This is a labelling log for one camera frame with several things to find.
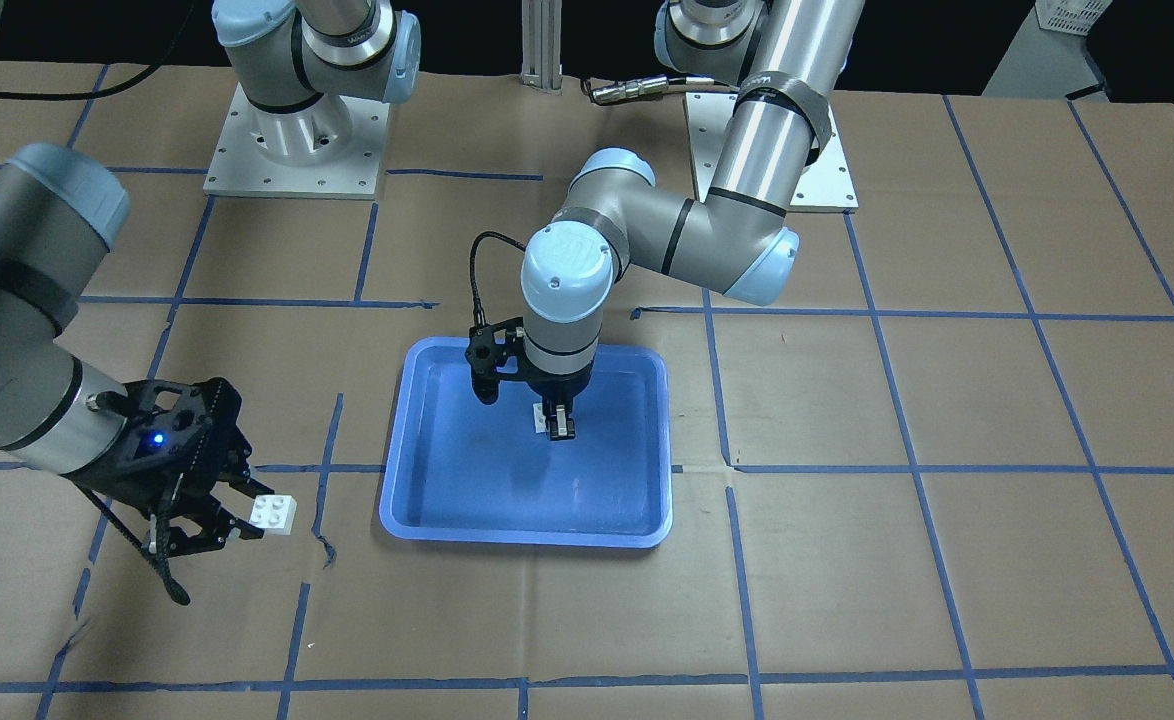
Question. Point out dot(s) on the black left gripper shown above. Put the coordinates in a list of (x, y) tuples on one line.
[(558, 391)]

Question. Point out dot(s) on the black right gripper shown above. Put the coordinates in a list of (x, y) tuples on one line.
[(119, 482)]

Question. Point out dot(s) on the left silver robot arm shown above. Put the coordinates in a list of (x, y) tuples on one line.
[(784, 58)]

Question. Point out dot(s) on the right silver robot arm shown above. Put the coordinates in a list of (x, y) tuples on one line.
[(315, 81)]

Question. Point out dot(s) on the blue plastic tray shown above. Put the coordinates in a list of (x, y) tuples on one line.
[(461, 471)]

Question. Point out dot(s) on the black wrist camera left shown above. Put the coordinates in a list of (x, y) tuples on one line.
[(495, 354)]

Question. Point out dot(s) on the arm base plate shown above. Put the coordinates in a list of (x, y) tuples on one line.
[(333, 150), (825, 187)]

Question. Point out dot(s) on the aluminium frame post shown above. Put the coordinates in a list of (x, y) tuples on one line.
[(540, 67)]

